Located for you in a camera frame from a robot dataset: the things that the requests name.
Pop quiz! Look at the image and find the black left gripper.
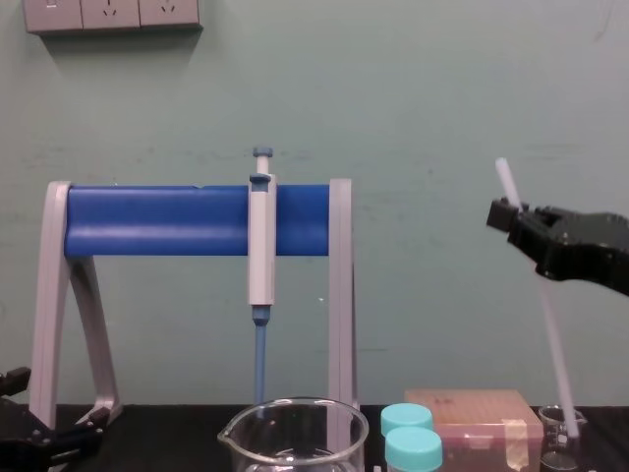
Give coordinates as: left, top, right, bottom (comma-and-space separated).
0, 366, 108, 472

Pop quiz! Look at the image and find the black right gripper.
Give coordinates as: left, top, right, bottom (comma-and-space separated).
486, 195, 629, 298

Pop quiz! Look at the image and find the white stirring rod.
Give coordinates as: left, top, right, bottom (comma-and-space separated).
494, 156, 582, 440

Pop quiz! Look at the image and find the pink pipette tip box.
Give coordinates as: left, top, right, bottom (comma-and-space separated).
403, 387, 546, 472

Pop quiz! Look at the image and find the beige tape strip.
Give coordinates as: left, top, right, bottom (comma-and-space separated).
501, 416, 528, 469

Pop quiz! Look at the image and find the small clear glass beaker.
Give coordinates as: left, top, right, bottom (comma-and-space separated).
537, 404, 588, 472

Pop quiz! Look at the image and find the blue and grey pipette stand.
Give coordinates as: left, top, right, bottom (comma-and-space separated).
29, 178, 361, 430

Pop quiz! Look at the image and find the vial with teal cap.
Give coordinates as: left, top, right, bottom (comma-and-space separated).
379, 402, 435, 438
383, 426, 445, 472

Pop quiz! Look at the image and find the large clear glass beaker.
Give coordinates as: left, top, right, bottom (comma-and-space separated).
216, 396, 371, 472

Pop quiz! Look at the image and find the grey wall socket panel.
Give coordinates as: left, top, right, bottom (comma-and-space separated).
23, 0, 204, 35

